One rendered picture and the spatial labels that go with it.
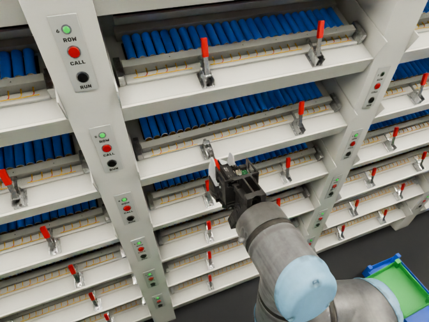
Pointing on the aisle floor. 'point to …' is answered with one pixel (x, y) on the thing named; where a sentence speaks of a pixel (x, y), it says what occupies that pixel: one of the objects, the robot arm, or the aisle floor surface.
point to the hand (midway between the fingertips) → (217, 166)
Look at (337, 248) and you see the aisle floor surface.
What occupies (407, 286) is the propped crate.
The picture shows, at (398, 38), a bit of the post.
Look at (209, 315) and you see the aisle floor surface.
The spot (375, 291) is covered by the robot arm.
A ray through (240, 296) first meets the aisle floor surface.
